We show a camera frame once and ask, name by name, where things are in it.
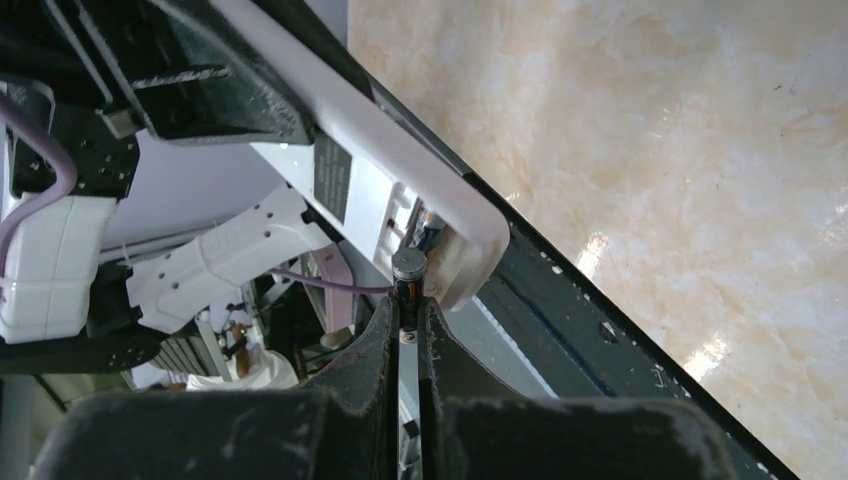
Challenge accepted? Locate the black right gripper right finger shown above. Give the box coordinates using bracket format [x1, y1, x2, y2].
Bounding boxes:
[418, 298, 736, 479]

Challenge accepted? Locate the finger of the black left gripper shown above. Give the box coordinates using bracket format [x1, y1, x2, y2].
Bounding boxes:
[52, 1, 316, 145]

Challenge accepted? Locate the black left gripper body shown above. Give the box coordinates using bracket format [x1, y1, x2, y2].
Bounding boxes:
[1, 1, 140, 199]

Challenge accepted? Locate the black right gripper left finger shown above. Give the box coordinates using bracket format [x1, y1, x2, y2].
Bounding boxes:
[34, 297, 398, 479]

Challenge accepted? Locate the white remote control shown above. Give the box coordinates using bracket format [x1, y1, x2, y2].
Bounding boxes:
[211, 1, 509, 310]

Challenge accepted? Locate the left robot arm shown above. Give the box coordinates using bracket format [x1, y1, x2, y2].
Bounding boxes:
[1, 1, 340, 375]

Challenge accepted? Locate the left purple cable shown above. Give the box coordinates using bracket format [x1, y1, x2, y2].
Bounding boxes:
[0, 95, 79, 266]

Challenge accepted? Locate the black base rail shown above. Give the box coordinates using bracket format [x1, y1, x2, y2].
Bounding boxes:
[288, 2, 792, 479]

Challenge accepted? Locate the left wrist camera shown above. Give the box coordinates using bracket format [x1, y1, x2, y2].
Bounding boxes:
[1, 196, 118, 344]

